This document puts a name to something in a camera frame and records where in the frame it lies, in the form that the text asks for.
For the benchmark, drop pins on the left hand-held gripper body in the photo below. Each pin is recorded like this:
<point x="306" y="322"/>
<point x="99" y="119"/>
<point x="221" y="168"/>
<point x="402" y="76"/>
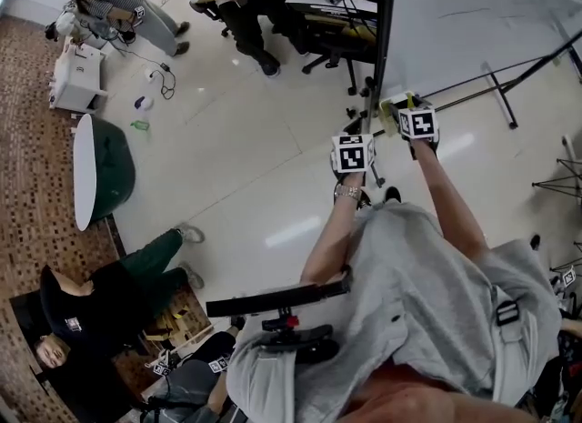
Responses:
<point x="352" y="157"/>

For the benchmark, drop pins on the round white green table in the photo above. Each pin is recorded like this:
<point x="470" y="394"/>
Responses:
<point x="91" y="171"/>

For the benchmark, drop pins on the white cabinet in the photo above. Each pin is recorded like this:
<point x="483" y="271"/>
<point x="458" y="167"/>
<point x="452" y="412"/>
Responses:
<point x="77" y="75"/>

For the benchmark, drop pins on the person's chin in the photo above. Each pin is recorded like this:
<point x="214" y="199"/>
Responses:
<point x="432" y="400"/>

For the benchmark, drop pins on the person's black shoe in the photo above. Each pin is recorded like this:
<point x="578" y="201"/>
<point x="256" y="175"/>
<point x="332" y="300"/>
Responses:
<point x="392" y="194"/>

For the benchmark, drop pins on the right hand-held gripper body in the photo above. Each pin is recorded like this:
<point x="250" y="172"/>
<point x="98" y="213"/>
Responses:
<point x="418" y="123"/>

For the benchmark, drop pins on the person's grey shirt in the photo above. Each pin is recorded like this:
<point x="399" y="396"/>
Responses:
<point x="409" y="285"/>

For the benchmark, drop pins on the person's right forearm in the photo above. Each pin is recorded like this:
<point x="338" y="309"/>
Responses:
<point x="450" y="203"/>

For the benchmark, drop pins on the person's left forearm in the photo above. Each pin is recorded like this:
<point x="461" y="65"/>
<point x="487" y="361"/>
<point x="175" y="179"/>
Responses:
<point x="327" y="234"/>

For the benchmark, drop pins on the yellow plastic bin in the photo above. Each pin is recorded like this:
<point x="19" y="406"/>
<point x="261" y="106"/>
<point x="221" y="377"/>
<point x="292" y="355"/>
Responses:
<point x="391" y="107"/>

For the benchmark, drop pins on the green bottle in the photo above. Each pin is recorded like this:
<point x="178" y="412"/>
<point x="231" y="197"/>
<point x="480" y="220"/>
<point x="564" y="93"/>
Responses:
<point x="140" y="125"/>

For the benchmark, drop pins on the black chest bar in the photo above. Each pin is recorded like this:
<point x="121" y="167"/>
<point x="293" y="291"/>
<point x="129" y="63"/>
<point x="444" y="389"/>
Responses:
<point x="273" y="298"/>

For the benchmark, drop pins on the black tripod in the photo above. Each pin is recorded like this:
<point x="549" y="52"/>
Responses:
<point x="561" y="182"/>

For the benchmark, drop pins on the silver wristwatch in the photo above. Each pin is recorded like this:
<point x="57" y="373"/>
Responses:
<point x="348" y="192"/>

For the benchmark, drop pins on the purple and white object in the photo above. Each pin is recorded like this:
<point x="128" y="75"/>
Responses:
<point x="144" y="103"/>

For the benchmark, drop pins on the black chest camera mount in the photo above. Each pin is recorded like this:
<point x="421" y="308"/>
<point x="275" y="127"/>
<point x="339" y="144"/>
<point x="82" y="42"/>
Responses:
<point x="295" y="339"/>

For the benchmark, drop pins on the black office chair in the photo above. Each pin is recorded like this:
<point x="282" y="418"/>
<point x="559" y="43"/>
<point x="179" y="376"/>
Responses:
<point x="336" y="48"/>
<point x="211" y="14"/>

